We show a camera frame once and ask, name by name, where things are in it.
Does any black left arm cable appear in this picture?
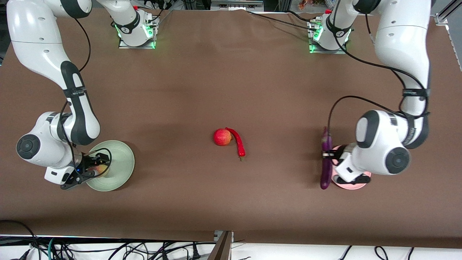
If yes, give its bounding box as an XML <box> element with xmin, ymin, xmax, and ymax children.
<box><xmin>327</xmin><ymin>0</ymin><xmax>431</xmax><ymax>163</ymax></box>

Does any aluminium frame profile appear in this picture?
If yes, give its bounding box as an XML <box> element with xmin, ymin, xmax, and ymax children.
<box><xmin>434</xmin><ymin>0</ymin><xmax>462</xmax><ymax>26</ymax></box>

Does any pale green round plate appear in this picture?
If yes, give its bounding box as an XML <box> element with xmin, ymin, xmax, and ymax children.
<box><xmin>86</xmin><ymin>140</ymin><xmax>135</xmax><ymax>192</ymax></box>

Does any purple eggplant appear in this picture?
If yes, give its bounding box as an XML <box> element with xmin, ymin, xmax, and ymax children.
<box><xmin>320</xmin><ymin>126</ymin><xmax>333</xmax><ymax>190</ymax></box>

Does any black cable across table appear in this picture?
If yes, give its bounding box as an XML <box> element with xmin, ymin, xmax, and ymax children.
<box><xmin>245</xmin><ymin>10</ymin><xmax>318</xmax><ymax>31</ymax></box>

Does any brown table mat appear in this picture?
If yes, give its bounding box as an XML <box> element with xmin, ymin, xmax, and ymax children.
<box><xmin>0</xmin><ymin>9</ymin><xmax>462</xmax><ymax>249</ymax></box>

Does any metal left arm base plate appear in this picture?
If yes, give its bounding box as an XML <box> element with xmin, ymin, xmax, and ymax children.
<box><xmin>308</xmin><ymin>19</ymin><xmax>348</xmax><ymax>55</ymax></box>

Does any pink round plate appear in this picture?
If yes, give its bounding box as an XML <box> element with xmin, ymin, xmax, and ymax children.
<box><xmin>331</xmin><ymin>145</ymin><xmax>371</xmax><ymax>190</ymax></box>

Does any red chili pepper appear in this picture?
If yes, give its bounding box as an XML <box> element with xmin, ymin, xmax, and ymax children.
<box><xmin>225</xmin><ymin>127</ymin><xmax>246</xmax><ymax>161</ymax></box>

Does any grey metal box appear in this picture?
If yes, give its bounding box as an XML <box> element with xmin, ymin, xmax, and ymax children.
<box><xmin>210</xmin><ymin>0</ymin><xmax>264</xmax><ymax>11</ymax></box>

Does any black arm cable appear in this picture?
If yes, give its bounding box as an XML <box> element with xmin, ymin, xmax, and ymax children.
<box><xmin>327</xmin><ymin>0</ymin><xmax>431</xmax><ymax>163</ymax></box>
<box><xmin>58</xmin><ymin>17</ymin><xmax>113</xmax><ymax>178</ymax></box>

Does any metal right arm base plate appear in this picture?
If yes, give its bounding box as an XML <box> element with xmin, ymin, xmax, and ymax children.
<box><xmin>118</xmin><ymin>14</ymin><xmax>160</xmax><ymax>49</ymax></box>

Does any red apple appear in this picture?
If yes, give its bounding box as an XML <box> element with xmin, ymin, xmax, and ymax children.
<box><xmin>213</xmin><ymin>129</ymin><xmax>232</xmax><ymax>147</ymax></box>

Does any grey metal post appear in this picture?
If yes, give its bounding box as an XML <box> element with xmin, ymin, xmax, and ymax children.
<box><xmin>208</xmin><ymin>231</ymin><xmax>234</xmax><ymax>260</ymax></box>

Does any yellow-pink peach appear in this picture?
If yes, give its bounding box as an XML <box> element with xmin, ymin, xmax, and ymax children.
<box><xmin>91</xmin><ymin>163</ymin><xmax>109</xmax><ymax>178</ymax></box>

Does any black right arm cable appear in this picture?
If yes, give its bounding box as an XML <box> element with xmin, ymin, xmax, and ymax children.
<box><xmin>58</xmin><ymin>17</ymin><xmax>113</xmax><ymax>178</ymax></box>

